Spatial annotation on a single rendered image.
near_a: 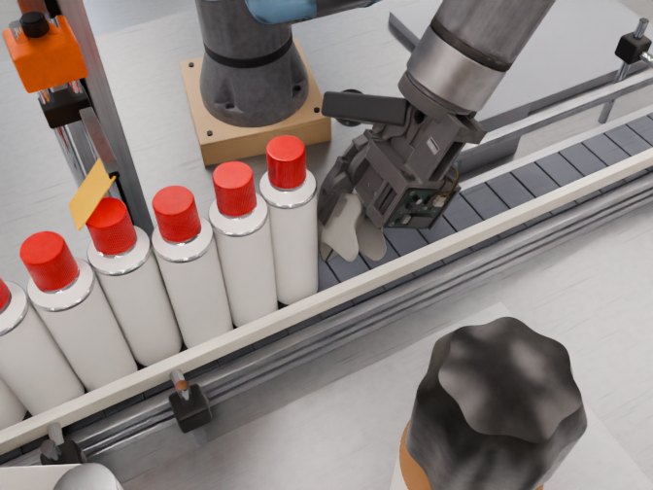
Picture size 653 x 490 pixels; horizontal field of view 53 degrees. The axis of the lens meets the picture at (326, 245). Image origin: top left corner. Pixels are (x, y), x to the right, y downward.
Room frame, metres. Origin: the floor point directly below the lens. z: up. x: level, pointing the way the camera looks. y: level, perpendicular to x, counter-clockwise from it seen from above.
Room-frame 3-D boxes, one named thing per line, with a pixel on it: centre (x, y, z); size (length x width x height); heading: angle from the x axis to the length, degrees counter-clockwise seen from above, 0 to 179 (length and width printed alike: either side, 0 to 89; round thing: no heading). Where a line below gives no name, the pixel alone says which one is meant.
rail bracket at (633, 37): (0.72, -0.41, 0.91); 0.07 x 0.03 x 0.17; 28
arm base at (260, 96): (0.75, 0.10, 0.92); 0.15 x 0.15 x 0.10
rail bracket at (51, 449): (0.22, 0.23, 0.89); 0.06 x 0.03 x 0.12; 28
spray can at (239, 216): (0.38, 0.08, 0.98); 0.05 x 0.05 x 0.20
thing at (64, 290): (0.30, 0.21, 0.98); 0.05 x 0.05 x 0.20
